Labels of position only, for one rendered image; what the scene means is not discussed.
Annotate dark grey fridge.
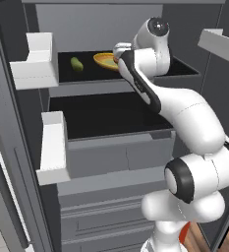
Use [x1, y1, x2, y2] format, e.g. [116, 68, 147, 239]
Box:
[0, 0, 229, 252]

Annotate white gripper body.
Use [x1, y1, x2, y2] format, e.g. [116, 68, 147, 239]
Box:
[112, 41, 134, 59]

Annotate grey freezer drawer front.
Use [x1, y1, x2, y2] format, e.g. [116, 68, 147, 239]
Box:
[58, 191, 157, 252]

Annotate silver fridge door handle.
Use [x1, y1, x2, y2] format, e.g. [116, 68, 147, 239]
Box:
[0, 118, 35, 252]

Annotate grey door bin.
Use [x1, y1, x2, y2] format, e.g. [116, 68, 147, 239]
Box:
[197, 28, 229, 68]

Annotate grey fridge crisper drawer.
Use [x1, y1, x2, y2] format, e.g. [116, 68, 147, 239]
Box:
[66, 130, 177, 180]

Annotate green pickle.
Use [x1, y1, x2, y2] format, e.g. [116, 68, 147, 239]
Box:
[70, 56, 85, 73]

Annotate grey right fridge door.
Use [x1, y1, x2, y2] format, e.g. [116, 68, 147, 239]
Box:
[197, 0, 229, 252]

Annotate orange yellow bowl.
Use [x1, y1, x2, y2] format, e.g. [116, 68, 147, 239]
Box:
[92, 52, 121, 72]

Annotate small white door bin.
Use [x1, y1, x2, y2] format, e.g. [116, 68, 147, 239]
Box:
[9, 31, 60, 91]

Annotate grey left fridge door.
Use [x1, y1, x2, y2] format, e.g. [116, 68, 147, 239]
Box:
[0, 0, 72, 252]

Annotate tall white door bin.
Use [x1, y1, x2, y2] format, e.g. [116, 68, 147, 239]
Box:
[35, 110, 72, 187]

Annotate black fridge shelf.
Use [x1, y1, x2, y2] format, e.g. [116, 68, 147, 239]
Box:
[48, 91, 176, 142]
[57, 50, 202, 87]

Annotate grey fridge door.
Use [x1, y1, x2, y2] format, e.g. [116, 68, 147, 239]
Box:
[197, 0, 229, 252]
[0, 0, 72, 252]

